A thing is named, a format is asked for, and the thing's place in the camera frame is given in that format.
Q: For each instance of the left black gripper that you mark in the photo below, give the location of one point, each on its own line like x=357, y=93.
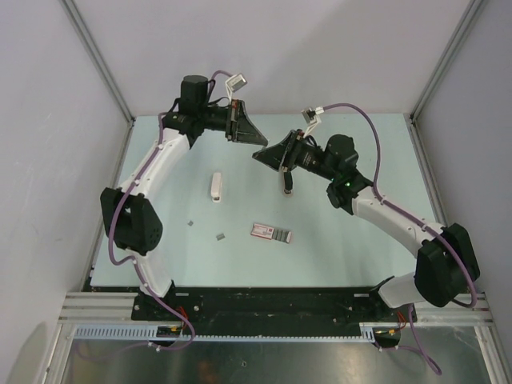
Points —
x=242, y=130

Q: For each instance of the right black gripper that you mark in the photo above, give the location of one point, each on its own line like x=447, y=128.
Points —
x=273, y=157

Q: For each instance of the red white staple box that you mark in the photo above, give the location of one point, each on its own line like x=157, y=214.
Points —
x=271, y=233

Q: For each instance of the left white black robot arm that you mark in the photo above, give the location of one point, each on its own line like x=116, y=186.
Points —
x=132, y=224

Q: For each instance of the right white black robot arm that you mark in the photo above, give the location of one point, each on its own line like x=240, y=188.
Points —
x=446, y=265

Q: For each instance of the aluminium frame rail front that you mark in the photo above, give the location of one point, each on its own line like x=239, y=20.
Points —
x=83, y=307

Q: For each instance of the right aluminium corner post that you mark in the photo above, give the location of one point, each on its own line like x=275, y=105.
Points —
x=461, y=33

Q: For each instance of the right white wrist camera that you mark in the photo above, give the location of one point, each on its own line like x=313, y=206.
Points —
x=312, y=118

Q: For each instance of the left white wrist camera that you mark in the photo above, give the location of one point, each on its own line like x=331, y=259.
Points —
x=233, y=84

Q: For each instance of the left aluminium corner post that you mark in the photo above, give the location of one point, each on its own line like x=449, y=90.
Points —
x=82, y=30

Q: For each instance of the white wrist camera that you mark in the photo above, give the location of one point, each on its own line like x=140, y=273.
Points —
x=233, y=84
x=312, y=118

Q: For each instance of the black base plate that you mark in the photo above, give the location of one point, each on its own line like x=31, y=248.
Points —
x=270, y=312

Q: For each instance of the white stapler top cover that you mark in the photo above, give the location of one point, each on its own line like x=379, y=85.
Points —
x=216, y=187

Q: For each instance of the aluminium corner post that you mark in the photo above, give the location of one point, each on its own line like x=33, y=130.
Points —
x=82, y=30
x=461, y=33

